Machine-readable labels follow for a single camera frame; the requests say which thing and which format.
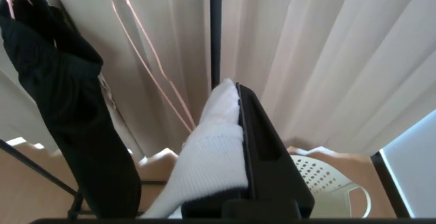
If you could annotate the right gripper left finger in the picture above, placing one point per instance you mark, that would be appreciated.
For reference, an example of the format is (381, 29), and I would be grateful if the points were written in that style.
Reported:
(201, 207)

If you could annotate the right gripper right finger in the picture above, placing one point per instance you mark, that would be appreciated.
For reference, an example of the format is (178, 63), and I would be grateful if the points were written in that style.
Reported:
(272, 176)

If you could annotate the white garment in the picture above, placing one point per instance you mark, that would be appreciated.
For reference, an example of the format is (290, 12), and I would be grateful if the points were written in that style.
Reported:
(211, 149)

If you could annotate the black shorts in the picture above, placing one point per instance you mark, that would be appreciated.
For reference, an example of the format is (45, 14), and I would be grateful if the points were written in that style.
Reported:
(75, 115)

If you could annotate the pink clothes hanger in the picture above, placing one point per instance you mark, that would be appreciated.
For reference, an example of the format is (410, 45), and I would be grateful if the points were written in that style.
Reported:
(11, 11)
(190, 128)

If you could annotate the white laundry basket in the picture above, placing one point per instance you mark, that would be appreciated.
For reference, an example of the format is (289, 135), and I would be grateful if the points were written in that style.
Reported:
(316, 176)

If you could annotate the black clothes rack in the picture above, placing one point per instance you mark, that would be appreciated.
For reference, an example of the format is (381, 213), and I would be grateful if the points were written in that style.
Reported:
(215, 30)

